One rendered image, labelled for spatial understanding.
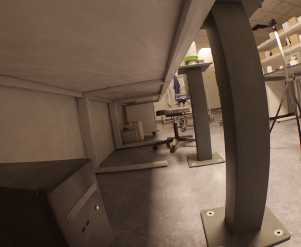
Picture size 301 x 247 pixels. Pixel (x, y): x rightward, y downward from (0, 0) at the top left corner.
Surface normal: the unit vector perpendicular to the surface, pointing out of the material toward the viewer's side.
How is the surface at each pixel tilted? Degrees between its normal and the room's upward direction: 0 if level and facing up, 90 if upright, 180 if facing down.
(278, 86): 90
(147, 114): 90
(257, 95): 90
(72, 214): 90
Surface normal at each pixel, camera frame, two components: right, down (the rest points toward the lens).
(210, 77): -0.03, 0.07
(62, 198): 0.99, -0.14
